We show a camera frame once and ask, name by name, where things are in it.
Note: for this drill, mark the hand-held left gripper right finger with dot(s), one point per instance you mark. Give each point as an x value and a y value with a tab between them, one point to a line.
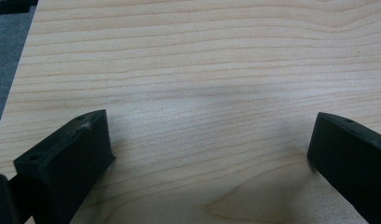
353	158

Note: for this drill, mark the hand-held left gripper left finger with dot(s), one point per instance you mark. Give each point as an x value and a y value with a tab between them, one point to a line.
65	165

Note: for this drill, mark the black stand base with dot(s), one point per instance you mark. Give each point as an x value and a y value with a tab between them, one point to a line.
14	5

